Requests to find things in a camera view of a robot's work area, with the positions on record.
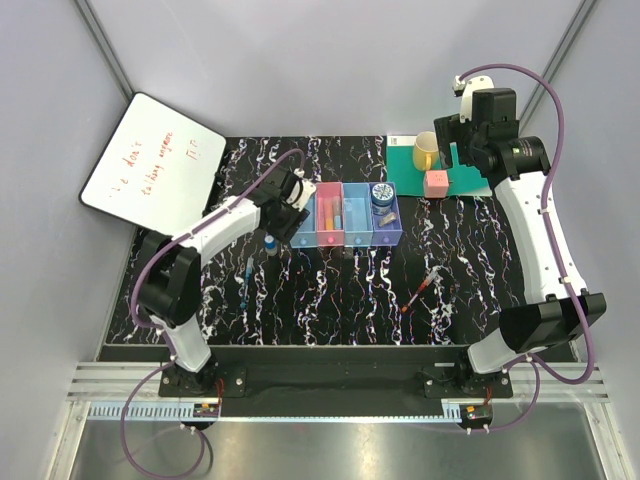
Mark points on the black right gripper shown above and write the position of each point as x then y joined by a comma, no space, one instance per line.
450,129

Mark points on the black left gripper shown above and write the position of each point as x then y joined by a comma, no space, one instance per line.
285,232

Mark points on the orange highlighter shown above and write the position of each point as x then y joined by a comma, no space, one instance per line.
328,214

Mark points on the blue round stamp bottle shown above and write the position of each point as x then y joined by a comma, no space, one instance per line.
270,245

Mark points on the light blue bin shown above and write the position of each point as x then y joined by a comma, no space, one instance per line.
306,236
357,215

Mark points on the blue grey highlighter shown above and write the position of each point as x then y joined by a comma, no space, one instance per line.
337,213

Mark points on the pink plastic bin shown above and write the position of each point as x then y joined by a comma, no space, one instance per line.
328,238

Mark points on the green cutting mat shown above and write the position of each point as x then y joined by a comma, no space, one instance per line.
464,181

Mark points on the blue cleaning gel jar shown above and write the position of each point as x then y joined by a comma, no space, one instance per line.
382,197

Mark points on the small beige eraser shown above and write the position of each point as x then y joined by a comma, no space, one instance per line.
388,219

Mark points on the blue gel pen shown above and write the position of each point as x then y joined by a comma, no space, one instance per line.
246,283

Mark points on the purple plastic bin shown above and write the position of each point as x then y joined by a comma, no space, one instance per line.
389,235

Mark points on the red gel pen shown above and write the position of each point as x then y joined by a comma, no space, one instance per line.
425,283

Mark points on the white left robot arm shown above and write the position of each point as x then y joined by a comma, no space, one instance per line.
168,293

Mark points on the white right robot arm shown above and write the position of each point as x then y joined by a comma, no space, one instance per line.
558,306

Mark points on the yellow mug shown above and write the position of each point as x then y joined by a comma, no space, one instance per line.
425,151

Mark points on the pink cube socket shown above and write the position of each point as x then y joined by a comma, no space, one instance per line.
436,184

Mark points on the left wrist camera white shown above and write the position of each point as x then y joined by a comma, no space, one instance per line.
302,191

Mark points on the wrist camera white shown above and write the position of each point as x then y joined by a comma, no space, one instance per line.
302,191
464,89

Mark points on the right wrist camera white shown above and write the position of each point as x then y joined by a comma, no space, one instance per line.
464,89

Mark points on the white whiteboard black frame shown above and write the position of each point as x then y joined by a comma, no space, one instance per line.
157,169

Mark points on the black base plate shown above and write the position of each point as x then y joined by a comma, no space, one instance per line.
335,382

